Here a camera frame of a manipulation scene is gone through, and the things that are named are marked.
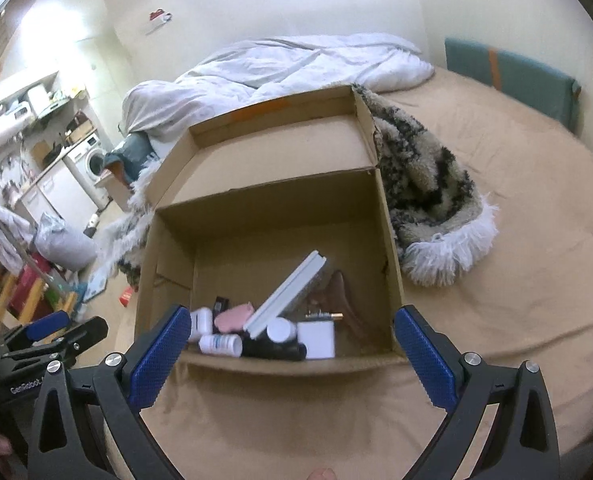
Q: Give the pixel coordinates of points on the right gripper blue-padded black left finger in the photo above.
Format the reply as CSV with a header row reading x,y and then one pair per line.
x,y
63,444

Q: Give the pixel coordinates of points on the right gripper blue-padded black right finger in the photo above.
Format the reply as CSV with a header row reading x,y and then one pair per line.
x,y
522,442

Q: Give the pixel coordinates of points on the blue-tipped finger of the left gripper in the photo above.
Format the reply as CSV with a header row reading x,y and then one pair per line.
x,y
44,327

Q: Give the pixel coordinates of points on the white power strip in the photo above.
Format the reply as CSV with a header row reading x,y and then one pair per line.
x,y
288,294

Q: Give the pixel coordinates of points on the black gold AA battery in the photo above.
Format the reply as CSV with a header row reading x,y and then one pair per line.
x,y
323,316

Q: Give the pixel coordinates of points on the wooden drying rack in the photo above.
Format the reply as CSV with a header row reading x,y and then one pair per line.
x,y
15,256

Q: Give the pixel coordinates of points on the grey stuffed bag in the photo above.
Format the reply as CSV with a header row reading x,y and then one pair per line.
x,y
62,245

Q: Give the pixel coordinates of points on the white earbuds case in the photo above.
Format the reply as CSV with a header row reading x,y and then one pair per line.
x,y
201,324

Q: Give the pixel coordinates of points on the small white labelled bottle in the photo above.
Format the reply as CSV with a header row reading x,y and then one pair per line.
x,y
230,345

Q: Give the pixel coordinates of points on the white kitchen cabinet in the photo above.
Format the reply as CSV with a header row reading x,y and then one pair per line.
x,y
57,192

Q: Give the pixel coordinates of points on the pink soft pouch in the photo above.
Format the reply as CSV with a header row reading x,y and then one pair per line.
x,y
233,319

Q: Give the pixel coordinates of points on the black cylindrical flashlight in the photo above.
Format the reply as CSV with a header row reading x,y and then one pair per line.
x,y
268,350

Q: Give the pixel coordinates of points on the tan bed blanket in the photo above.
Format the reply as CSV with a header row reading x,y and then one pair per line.
x,y
531,298

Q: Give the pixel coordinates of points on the white washing machine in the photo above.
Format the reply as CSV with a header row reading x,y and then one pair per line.
x,y
85,160

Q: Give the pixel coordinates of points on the white pill bottle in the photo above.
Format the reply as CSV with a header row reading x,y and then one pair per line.
x,y
281,331

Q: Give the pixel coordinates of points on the white power adapter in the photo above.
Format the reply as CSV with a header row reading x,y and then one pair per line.
x,y
318,338

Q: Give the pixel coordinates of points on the open cardboard box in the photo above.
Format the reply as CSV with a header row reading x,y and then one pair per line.
x,y
243,198

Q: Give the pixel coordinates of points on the translucent brown hair claw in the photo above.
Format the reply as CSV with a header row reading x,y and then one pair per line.
x,y
335,298

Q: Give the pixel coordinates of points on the shaggy beige black rug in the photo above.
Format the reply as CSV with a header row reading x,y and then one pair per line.
x,y
442,224

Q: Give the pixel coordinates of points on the white duvet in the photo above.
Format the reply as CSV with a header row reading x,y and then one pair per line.
x,y
252,71

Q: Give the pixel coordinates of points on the teal cushion with orange stripe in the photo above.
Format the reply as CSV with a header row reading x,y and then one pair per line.
x,y
540,86

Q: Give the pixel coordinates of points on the red white wall item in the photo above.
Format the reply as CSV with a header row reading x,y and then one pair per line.
x,y
157,19

